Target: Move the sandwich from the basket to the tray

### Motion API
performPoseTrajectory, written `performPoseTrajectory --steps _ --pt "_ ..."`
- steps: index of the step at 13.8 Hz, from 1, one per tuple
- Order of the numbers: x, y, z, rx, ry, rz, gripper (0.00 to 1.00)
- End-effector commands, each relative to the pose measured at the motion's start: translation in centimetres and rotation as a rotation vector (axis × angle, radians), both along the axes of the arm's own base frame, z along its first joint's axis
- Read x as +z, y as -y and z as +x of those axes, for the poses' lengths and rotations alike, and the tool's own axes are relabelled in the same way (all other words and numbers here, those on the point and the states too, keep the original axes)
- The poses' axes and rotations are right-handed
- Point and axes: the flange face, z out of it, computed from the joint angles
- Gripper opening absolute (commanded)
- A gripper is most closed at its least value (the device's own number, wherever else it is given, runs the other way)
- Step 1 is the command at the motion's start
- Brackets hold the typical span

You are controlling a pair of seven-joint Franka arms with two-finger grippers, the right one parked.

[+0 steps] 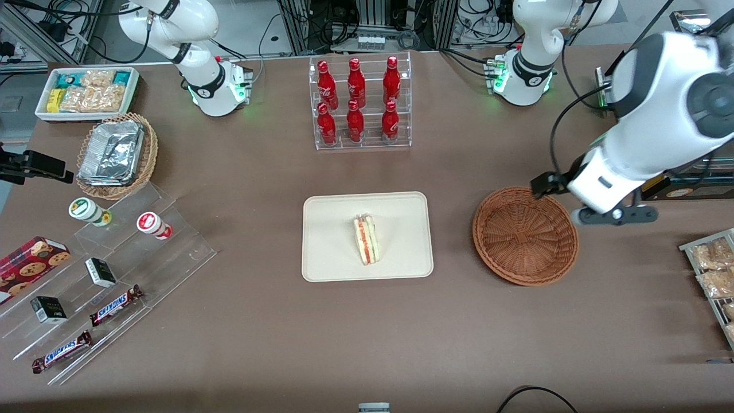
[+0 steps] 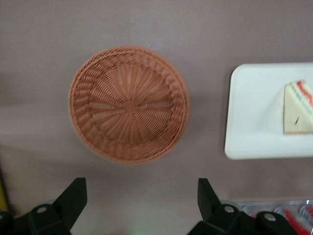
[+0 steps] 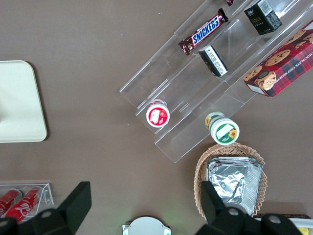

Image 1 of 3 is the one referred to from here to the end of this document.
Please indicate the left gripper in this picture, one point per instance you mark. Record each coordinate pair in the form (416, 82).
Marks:
(551, 184)

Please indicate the triangular sandwich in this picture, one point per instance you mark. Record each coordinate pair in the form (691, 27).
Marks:
(367, 241)

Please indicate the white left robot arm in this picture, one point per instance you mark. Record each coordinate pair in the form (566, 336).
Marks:
(671, 97)

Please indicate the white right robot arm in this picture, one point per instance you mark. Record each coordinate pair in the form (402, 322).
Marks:
(206, 86)

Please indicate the white snack tray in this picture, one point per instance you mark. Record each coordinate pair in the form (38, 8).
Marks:
(43, 112)

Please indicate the brown wicker basket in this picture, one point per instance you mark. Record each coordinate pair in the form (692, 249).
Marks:
(524, 235)

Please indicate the light wicker basket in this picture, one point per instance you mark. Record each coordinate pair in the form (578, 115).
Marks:
(150, 155)

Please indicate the tray of packaged snacks right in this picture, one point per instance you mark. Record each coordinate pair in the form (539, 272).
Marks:
(688, 248)

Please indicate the beige rectangular tray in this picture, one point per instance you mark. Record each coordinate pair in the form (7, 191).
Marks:
(327, 236)

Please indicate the green lid sunflower cup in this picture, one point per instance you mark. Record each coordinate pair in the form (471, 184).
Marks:
(85, 209)

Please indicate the stacked aluminium foil containers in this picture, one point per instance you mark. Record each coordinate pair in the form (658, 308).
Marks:
(112, 155)

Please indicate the yellow snack pack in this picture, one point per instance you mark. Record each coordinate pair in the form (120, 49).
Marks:
(54, 100)

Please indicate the large clear cracker pack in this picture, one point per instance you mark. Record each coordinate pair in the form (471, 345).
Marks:
(92, 98)

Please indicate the teal snack pack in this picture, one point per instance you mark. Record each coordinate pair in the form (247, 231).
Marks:
(122, 78)
(67, 80)

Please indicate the small clear cracker pack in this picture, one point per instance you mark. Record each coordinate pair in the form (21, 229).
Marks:
(98, 78)

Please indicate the red tartan cookie box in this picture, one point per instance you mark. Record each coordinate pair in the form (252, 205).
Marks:
(28, 267)

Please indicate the small black carton box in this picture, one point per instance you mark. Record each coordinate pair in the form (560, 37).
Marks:
(101, 272)
(49, 310)

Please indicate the red lid yogurt cup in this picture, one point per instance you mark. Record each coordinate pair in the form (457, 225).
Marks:
(152, 225)

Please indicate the clear acrylic stepped shelf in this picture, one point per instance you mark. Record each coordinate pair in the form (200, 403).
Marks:
(172, 258)

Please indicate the Snickers chocolate bar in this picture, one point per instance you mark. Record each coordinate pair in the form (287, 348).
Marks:
(116, 305)
(61, 351)

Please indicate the red cola bottle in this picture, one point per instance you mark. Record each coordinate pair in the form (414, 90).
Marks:
(356, 83)
(327, 129)
(355, 126)
(391, 80)
(390, 126)
(327, 86)

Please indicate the clear bag of crackers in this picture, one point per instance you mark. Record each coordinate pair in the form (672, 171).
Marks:
(718, 284)
(714, 255)

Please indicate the clear acrylic bottle rack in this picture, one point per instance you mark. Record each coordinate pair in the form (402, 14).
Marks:
(373, 140)

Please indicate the small grey device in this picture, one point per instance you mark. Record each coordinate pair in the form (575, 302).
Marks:
(374, 408)

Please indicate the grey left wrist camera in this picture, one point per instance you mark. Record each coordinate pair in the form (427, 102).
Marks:
(613, 215)

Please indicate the aluminium frame equipment rack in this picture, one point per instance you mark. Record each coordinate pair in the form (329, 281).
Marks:
(367, 23)

